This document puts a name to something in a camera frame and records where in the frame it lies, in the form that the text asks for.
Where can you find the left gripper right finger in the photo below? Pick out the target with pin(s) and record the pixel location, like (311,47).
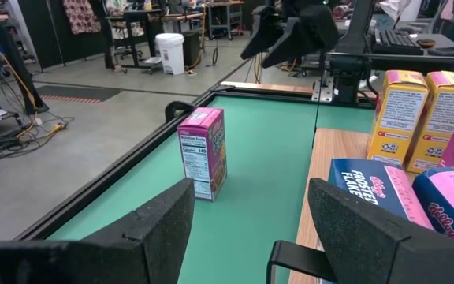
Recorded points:
(388,256)

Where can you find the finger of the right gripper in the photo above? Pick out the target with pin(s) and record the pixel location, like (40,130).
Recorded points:
(309,31)
(264,31)

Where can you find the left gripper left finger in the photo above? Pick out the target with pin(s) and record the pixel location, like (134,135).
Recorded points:
(93,260)

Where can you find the blue Frosted Flakes cereal box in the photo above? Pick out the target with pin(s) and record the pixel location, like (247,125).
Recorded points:
(451,197)
(369,181)

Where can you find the yellow Corn Pops cereal box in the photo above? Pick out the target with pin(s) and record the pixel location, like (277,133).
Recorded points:
(398,118)
(447,118)

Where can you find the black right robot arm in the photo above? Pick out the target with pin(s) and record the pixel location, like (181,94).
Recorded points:
(353,47)

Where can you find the black waste bin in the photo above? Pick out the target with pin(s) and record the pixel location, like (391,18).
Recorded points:
(191,47)

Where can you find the black keyboard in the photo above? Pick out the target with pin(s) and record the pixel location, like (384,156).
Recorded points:
(396,41)

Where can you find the white trash bin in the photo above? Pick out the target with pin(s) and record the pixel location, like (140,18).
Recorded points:
(170,55)

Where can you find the black office desk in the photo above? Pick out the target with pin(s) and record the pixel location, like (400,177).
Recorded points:
(132,16)

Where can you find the black computer desk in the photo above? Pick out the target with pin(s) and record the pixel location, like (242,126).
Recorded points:
(447,60)

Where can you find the black red-striped floor mat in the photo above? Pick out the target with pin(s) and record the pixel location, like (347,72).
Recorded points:
(77,92)

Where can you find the brown patterned hanging cloth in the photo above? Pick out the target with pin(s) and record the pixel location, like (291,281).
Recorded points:
(80,16)

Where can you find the black floor stand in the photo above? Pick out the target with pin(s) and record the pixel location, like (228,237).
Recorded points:
(22,79)

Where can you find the black table frame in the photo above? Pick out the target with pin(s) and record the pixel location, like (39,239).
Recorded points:
(134,158)

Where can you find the black frame clamp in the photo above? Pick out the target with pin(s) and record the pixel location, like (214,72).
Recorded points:
(172,108)

